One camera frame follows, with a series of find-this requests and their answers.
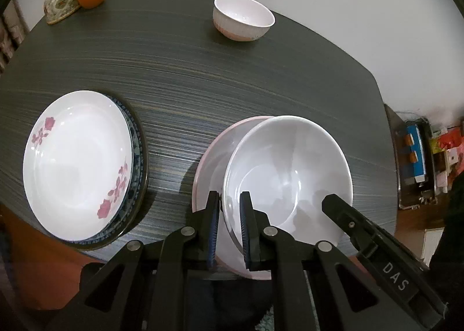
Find large white bowl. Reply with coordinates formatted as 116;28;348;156
222;116;353;249

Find pink bowl white inside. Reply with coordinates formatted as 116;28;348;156
191;116;271;280

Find blue floral porcelain plate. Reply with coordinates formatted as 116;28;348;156
62;93;149;250

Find small white ribbed bowl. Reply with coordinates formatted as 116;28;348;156
212;0;275;42

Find white plate pink flowers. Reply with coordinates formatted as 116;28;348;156
23;91;134;242

